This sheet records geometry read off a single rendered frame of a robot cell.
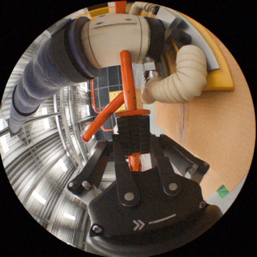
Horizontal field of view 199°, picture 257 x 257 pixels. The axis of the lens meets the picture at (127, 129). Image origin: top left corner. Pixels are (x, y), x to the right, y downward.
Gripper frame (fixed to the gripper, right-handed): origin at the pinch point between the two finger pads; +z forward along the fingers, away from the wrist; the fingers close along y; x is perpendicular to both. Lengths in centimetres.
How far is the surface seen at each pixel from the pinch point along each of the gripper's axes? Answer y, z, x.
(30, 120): -187, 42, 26
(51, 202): -521, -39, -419
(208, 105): 13.8, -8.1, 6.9
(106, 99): -260, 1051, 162
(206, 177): 54, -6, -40
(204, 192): 54, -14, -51
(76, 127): -379, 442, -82
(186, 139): 13.7, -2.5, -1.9
